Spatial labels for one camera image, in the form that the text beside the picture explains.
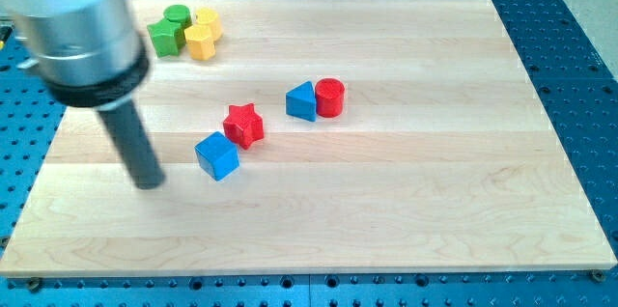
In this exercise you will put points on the yellow hexagon block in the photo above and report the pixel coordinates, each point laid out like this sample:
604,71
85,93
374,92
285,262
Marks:
210,18
199,41

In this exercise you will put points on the green cylinder block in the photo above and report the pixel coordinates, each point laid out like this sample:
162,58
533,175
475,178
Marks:
179,14

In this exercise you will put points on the yellow hexagon block rear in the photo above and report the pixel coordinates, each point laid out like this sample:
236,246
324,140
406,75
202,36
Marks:
210,18

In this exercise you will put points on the green star block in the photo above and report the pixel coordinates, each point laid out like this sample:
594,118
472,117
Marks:
167,37

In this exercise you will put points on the yellow hexagon block front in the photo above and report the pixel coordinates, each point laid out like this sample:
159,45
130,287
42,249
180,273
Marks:
199,41

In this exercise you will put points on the blue cube block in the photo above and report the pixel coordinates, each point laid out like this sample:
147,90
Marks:
217,156

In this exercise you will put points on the wooden board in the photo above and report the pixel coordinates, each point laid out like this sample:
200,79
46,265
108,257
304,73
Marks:
443,159

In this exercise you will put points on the red cylinder block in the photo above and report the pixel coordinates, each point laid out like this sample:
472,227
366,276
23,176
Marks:
330,94

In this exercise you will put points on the blue triangle block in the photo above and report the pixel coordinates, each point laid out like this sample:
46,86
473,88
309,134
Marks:
301,102

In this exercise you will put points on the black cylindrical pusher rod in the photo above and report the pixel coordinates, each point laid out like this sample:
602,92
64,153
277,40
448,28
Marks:
125,128

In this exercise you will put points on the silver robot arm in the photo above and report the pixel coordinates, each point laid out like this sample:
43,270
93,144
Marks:
87,52

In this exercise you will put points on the red star block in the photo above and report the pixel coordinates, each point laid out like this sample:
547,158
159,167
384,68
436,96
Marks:
243,125

